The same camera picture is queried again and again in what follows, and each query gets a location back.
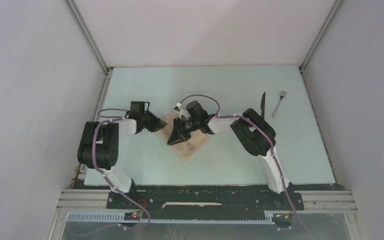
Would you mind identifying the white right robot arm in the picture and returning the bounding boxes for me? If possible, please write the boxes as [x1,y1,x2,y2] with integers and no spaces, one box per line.
[167,100,291,209]

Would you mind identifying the silver fork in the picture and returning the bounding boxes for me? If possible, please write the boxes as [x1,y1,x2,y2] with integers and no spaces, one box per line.
[271,90,287,118]

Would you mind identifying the beige cloth napkin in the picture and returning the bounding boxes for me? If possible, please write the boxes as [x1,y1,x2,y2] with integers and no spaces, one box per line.
[156,111,210,162]

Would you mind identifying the left aluminium corner post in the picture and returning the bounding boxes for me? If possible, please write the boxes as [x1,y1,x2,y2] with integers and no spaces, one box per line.
[64,0,110,74]

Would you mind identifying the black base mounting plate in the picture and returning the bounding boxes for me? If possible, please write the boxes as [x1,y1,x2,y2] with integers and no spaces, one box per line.
[106,184,304,220]

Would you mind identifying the white cable duct strip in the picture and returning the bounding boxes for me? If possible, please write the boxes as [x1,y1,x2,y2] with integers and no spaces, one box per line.
[66,211,275,225]

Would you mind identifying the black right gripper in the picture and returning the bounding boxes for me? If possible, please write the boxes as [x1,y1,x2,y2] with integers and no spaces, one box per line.
[167,116,200,145]

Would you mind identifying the aluminium corner post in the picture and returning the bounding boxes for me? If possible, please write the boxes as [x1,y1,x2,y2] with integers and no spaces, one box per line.
[64,0,110,74]
[299,0,345,74]

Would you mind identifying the right aluminium corner post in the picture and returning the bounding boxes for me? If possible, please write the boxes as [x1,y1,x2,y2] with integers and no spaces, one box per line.
[299,0,345,74]

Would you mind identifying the black table knife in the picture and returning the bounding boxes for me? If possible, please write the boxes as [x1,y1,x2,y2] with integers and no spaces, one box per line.
[260,92,266,119]

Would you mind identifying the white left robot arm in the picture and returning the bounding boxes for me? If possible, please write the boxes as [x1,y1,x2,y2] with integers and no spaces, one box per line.
[77,101,167,208]

